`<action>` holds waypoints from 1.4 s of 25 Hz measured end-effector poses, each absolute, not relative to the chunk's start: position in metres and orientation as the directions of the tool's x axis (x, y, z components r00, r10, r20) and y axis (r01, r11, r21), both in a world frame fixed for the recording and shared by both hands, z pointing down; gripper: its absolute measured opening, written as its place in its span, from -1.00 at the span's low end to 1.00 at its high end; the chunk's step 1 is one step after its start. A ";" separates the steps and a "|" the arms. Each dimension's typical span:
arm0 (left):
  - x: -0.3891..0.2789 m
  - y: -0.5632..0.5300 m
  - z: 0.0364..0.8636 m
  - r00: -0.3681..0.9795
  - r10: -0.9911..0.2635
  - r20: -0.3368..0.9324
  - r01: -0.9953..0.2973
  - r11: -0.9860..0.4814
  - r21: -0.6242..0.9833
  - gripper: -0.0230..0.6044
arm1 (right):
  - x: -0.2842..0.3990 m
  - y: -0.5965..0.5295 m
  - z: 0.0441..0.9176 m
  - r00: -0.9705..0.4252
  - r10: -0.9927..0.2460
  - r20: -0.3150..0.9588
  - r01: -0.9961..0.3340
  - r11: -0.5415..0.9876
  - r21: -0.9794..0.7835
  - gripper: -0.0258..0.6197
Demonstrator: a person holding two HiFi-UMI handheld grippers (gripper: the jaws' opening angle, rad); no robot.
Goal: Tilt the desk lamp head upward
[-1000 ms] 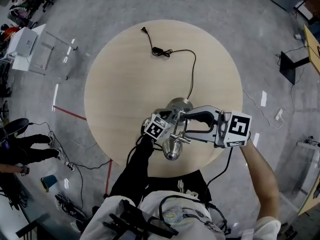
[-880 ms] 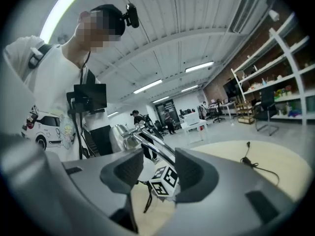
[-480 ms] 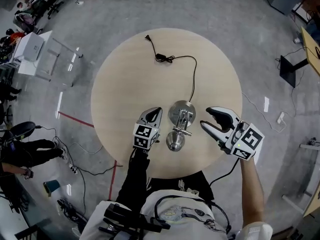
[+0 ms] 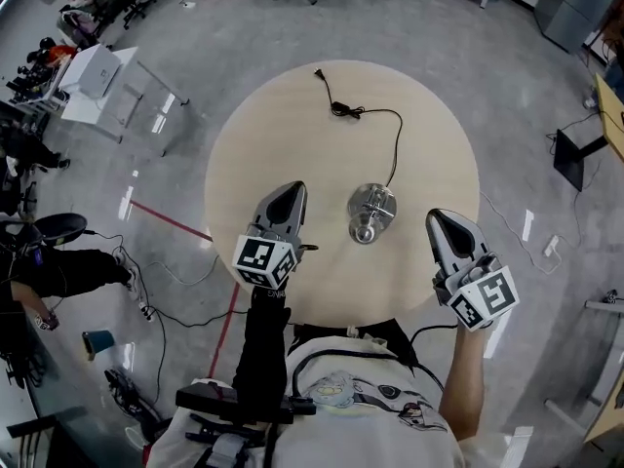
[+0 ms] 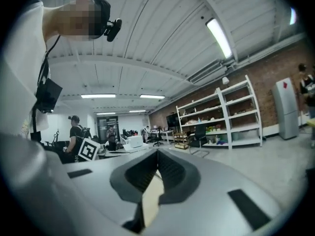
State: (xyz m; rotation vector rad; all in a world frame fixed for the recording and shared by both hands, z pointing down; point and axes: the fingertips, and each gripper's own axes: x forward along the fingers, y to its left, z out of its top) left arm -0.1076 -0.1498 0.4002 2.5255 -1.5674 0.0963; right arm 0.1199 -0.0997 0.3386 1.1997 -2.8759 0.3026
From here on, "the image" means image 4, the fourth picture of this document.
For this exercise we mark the white printer box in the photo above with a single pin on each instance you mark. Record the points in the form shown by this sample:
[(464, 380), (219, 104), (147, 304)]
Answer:
[(90, 71)]

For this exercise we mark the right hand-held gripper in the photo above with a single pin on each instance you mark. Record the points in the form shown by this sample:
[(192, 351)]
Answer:
[(487, 298)]

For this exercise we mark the red floor tape line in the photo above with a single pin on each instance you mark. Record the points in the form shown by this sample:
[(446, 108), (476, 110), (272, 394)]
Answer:
[(226, 320)]

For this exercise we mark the silver metal desk lamp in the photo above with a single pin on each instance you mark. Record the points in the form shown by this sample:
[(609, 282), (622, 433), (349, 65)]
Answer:
[(365, 234)]

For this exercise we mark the light wooden table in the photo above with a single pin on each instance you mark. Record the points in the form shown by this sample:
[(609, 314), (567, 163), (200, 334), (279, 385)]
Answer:
[(607, 417)]

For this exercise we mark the black swivel office chair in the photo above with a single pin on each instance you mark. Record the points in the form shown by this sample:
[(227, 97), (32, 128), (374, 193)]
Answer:
[(127, 3)]

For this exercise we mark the person's black trousers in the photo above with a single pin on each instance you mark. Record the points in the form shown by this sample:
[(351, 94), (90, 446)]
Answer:
[(390, 337)]

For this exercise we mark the person's white printed shirt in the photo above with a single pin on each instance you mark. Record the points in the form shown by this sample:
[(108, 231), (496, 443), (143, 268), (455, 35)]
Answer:
[(351, 437)]

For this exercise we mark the white metal-legged table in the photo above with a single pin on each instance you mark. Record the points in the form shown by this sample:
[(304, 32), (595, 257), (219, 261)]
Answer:
[(119, 110)]

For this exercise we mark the white cluttered desk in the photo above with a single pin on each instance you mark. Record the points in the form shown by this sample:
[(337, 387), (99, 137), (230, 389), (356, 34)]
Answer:
[(34, 90)]

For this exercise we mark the black chest-mounted device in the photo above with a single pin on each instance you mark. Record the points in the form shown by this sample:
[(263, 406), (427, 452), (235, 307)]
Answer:
[(209, 398)]

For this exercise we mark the white power strip black plugs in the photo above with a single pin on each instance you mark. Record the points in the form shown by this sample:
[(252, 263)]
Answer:
[(147, 312)]

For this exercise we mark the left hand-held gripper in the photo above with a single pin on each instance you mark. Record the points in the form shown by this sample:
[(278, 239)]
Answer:
[(256, 256)]

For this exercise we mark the person's left forearm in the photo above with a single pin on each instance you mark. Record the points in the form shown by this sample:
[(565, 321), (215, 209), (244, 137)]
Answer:
[(263, 349)]

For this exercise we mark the grey refrigerator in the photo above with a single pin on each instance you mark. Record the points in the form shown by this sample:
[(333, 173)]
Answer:
[(570, 8)]

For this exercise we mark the person's right forearm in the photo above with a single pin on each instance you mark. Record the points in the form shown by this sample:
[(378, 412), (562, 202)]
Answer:
[(460, 383)]

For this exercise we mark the black office chair base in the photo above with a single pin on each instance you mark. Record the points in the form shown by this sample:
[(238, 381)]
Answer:
[(129, 393)]

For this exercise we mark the black round pan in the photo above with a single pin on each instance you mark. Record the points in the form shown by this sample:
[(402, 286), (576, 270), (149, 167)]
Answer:
[(61, 227)]

